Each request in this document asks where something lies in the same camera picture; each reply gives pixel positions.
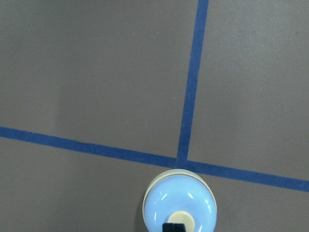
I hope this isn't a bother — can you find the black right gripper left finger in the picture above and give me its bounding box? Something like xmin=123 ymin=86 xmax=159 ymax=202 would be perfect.
xmin=162 ymin=223 xmax=174 ymax=232

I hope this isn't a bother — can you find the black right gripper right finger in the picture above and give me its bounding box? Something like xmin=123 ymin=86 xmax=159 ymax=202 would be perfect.
xmin=173 ymin=223 xmax=185 ymax=232

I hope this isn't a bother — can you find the blue and cream bell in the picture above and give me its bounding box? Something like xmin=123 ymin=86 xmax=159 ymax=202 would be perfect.
xmin=142 ymin=169 xmax=217 ymax=232

